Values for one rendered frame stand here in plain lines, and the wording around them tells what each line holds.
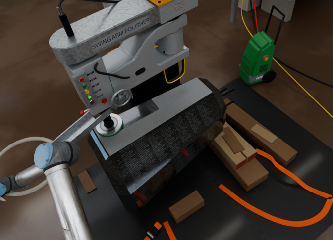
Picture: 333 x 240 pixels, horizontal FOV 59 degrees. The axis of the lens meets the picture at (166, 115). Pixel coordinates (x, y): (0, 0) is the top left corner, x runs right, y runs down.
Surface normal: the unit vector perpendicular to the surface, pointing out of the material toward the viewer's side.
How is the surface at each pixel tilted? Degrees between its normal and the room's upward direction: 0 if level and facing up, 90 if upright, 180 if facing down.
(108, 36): 90
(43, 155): 41
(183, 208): 0
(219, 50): 0
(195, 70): 0
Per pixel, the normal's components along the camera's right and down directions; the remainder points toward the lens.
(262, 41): -0.61, -0.34
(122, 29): 0.58, 0.59
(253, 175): -0.11, -0.62
